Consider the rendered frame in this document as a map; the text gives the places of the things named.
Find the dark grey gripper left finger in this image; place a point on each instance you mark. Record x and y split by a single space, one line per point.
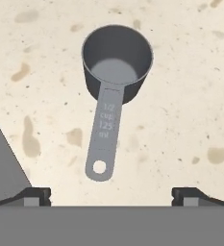
36 196

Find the grey measuring cup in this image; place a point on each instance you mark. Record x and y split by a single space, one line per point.
116 64

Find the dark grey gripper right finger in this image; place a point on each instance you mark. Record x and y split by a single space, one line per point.
187 196

